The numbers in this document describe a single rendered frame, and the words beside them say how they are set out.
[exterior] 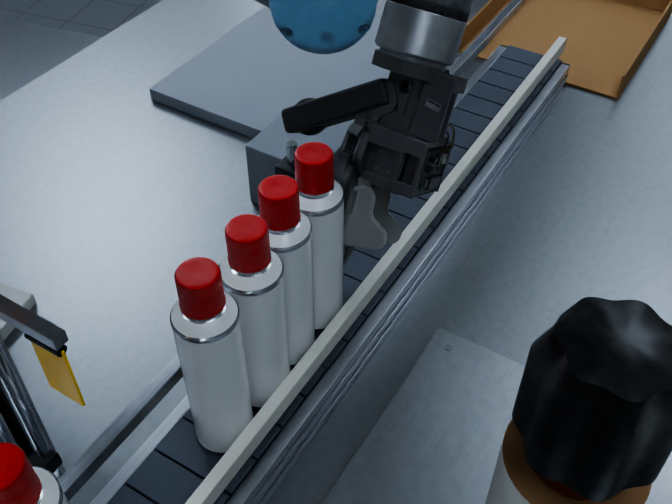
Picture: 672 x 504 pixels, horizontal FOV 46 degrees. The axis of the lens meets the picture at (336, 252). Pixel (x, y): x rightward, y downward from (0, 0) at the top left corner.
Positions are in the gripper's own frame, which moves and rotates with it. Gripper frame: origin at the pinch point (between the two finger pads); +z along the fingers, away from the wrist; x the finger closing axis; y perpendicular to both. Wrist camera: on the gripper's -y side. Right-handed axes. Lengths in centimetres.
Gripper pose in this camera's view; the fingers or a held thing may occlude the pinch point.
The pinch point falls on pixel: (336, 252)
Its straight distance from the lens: 78.4
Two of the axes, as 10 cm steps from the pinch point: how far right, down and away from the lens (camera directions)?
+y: 8.5, 3.7, -3.7
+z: -2.6, 9.2, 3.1
